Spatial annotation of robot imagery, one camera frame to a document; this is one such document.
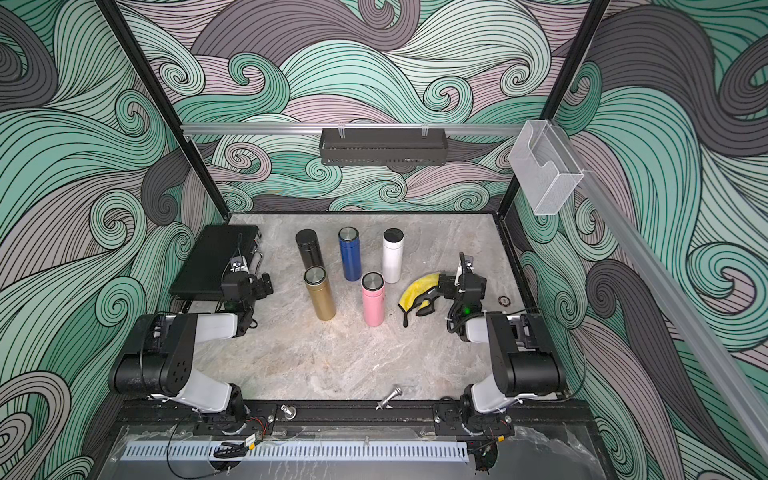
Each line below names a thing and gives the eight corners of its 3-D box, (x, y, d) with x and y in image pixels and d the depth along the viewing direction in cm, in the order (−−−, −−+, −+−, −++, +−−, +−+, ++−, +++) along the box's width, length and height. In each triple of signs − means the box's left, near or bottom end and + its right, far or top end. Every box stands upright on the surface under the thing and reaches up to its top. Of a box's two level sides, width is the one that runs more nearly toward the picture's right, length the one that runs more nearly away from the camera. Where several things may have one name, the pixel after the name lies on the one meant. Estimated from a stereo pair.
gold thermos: (316, 320, 93) (302, 283, 76) (319, 304, 97) (306, 265, 80) (334, 320, 93) (325, 283, 76) (336, 304, 97) (327, 265, 80)
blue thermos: (344, 281, 102) (337, 240, 85) (345, 268, 106) (339, 226, 89) (361, 281, 102) (357, 240, 85) (361, 268, 106) (358, 226, 89)
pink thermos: (363, 326, 91) (360, 290, 75) (364, 309, 95) (360, 271, 78) (384, 326, 91) (385, 290, 75) (383, 309, 95) (384, 271, 78)
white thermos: (382, 283, 101) (383, 244, 84) (382, 267, 105) (383, 227, 89) (400, 283, 101) (405, 244, 84) (399, 267, 105) (403, 227, 89)
